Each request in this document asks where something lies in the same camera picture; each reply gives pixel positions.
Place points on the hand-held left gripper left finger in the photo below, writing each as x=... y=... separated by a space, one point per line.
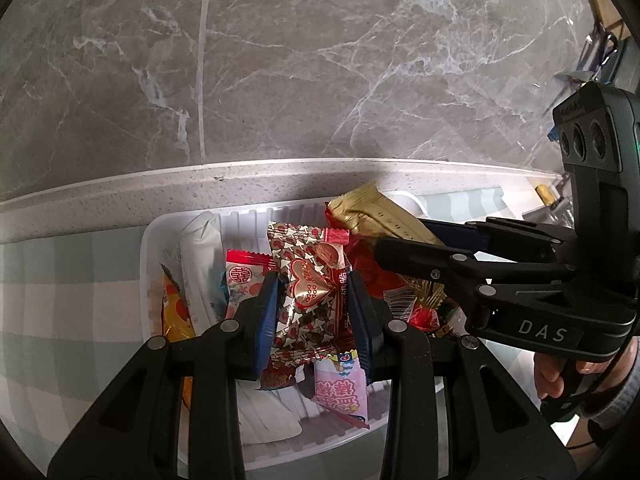
x=267 y=320

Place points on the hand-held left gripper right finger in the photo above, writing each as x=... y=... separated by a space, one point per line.
x=361 y=320

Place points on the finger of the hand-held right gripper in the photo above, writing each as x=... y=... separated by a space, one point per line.
x=410 y=255
x=455 y=235

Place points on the large red snack packet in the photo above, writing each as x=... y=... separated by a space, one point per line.
x=382 y=280

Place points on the red and white candy packet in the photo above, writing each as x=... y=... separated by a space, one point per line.
x=245 y=275

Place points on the gold snack packet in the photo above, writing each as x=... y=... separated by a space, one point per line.
x=370 y=212

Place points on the heart print star packet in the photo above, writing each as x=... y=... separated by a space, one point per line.
x=310 y=280

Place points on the pink snack packet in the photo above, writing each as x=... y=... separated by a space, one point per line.
x=340 y=390

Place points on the long white snack packet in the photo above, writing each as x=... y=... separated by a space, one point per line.
x=200 y=260

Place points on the panda print snack packet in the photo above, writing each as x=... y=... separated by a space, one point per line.
x=175 y=315

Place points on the white plastic tray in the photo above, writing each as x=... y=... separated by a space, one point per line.
x=156 y=245

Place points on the person's right forearm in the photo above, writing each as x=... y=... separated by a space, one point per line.
x=620 y=400

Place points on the person's right hand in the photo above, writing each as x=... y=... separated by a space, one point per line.
x=547 y=375

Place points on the yellow sponge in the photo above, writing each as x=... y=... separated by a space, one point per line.
x=546 y=195

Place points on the metal scissors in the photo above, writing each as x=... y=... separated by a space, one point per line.
x=602 y=52

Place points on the green checkered tablecloth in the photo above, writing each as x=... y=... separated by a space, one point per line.
x=60 y=285

